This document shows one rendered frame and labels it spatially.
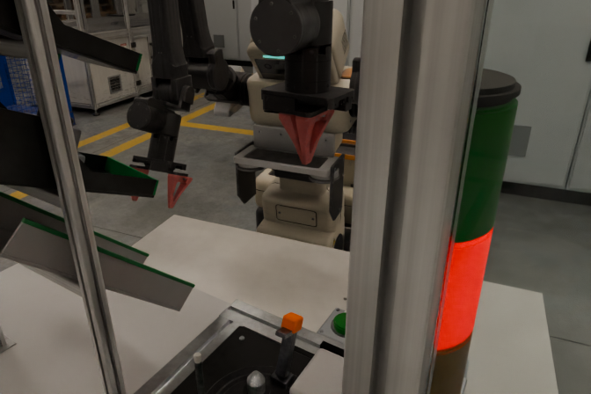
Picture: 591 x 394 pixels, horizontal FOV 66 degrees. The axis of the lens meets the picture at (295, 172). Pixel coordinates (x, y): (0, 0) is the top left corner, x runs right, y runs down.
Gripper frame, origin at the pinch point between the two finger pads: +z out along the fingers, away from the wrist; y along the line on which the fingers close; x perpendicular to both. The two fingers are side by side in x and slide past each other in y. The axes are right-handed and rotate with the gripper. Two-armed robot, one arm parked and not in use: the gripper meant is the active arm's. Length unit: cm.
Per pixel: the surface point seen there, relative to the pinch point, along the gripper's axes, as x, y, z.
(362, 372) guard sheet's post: -36.1, 23.7, -7.5
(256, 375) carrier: -19.3, 5.3, 18.3
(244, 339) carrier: -9.0, -4.8, 26.0
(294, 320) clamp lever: -11.9, 5.5, 15.9
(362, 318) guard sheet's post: -36.2, 23.5, -10.0
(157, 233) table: 18, -53, 37
